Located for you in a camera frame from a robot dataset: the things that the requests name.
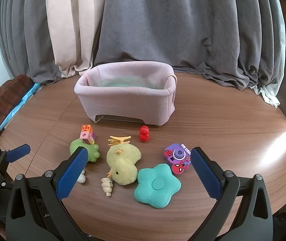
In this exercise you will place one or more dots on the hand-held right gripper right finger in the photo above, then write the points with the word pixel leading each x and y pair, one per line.
pixel 205 173

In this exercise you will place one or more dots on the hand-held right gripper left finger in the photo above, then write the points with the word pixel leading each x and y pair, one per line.
pixel 72 173

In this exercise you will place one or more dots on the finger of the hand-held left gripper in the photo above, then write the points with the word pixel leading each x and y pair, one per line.
pixel 19 153

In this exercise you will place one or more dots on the green frog toy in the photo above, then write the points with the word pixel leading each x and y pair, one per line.
pixel 74 145

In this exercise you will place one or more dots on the purple toy camera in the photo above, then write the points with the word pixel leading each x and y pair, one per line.
pixel 175 155

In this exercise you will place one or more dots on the cream plastic toy figure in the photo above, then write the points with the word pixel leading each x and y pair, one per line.
pixel 107 185
pixel 82 178

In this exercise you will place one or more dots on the teal flower cushion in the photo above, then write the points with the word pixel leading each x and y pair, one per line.
pixel 158 185

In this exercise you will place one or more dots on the yellow rubber chicken toy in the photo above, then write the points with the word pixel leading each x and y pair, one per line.
pixel 122 165

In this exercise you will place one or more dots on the pink fabric basket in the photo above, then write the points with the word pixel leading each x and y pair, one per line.
pixel 122 105

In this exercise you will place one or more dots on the stacked toy building blocks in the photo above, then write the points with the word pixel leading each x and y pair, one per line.
pixel 86 131

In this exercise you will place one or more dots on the light blue cloth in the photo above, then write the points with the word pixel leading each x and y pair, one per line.
pixel 20 103

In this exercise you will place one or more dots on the brown plaid cushion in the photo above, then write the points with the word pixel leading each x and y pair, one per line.
pixel 5 98

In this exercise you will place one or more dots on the yellow plastic spiky toy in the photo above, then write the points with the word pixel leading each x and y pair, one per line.
pixel 119 140

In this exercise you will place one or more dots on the red plastic toy figure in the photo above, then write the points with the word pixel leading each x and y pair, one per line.
pixel 144 134

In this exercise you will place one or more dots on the white sheer curtain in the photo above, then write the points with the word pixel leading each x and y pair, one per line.
pixel 270 96

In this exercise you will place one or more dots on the grey curtain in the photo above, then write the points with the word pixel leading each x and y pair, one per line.
pixel 170 30
pixel 22 30

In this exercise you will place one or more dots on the beige curtain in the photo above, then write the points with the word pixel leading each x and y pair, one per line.
pixel 67 30

